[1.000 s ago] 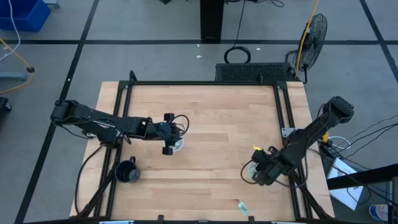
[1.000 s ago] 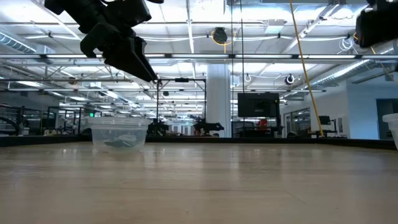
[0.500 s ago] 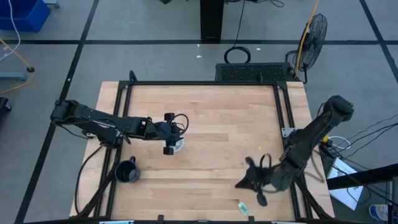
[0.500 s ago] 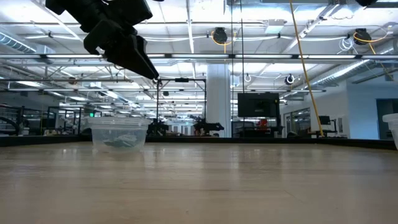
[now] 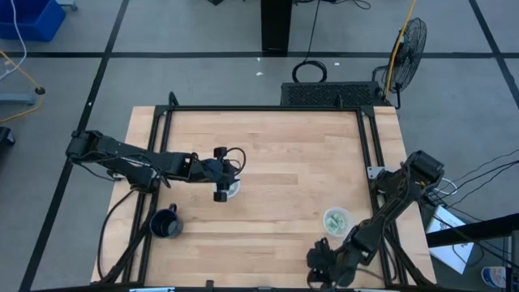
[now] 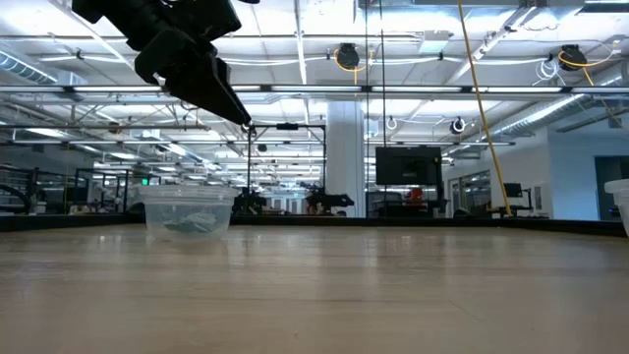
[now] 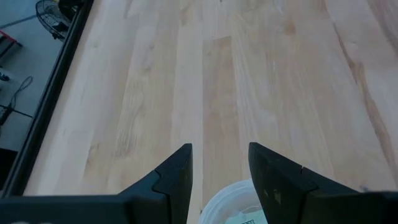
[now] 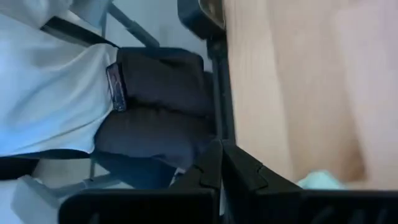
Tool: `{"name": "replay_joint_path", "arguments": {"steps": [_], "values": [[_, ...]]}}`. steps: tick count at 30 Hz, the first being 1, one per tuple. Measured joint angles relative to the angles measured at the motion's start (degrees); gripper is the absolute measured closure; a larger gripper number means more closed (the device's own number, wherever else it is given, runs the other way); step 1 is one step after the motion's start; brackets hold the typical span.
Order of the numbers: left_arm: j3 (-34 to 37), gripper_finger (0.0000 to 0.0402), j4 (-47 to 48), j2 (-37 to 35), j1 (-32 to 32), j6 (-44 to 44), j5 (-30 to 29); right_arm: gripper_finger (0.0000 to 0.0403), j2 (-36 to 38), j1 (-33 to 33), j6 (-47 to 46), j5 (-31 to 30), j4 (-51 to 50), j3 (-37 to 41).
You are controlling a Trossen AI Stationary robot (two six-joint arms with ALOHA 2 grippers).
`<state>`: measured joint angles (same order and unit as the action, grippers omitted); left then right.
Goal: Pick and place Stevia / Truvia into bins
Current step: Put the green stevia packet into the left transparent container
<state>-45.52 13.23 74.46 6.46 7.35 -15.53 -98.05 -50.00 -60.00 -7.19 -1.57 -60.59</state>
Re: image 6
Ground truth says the clear plastic deli container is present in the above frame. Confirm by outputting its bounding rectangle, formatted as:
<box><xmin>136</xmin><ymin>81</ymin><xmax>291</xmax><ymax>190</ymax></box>
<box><xmin>138</xmin><ymin>184</ymin><xmax>241</xmax><ymax>243</ymax></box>

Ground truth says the white object at right edge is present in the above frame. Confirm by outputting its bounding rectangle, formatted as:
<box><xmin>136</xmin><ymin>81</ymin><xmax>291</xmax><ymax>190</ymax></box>
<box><xmin>603</xmin><ymin>178</ymin><xmax>629</xmax><ymax>239</ymax></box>

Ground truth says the black hanging cable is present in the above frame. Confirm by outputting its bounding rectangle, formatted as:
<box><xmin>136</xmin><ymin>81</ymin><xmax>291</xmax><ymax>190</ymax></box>
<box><xmin>377</xmin><ymin>0</ymin><xmax>388</xmax><ymax>218</ymax></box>
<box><xmin>364</xmin><ymin>0</ymin><xmax>371</xmax><ymax>218</ymax></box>

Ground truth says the white building column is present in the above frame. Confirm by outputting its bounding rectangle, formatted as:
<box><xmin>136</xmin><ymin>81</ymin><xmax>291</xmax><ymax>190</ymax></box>
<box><xmin>325</xmin><ymin>99</ymin><xmax>368</xmax><ymax>218</ymax></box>

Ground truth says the black yellow cable reel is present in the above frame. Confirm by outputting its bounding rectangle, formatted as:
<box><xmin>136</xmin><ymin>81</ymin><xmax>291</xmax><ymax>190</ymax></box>
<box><xmin>332</xmin><ymin>42</ymin><xmax>375</xmax><ymax>85</ymax></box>
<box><xmin>556</xmin><ymin>43</ymin><xmax>621</xmax><ymax>124</ymax></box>

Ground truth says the yellow hanging cable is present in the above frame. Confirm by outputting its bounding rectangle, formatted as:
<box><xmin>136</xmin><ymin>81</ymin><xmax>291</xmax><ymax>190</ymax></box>
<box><xmin>456</xmin><ymin>0</ymin><xmax>514</xmax><ymax>218</ymax></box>

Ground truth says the black metal frame rig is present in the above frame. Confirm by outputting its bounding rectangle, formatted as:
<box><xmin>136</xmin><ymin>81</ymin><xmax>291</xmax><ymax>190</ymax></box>
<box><xmin>246</xmin><ymin>123</ymin><xmax>328</xmax><ymax>215</ymax></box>

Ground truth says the black table edge frame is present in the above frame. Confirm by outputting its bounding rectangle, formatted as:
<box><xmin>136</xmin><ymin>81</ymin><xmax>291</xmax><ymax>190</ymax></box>
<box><xmin>0</xmin><ymin>213</ymin><xmax>629</xmax><ymax>239</ymax></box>

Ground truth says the small black monitor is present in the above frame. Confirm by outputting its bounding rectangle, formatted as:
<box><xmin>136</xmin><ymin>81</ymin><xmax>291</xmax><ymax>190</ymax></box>
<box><xmin>501</xmin><ymin>182</ymin><xmax>535</xmax><ymax>212</ymax></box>

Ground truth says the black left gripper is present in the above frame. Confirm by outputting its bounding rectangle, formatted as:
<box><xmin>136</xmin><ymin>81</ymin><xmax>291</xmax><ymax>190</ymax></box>
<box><xmin>71</xmin><ymin>0</ymin><xmax>254</xmax><ymax>127</ymax></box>

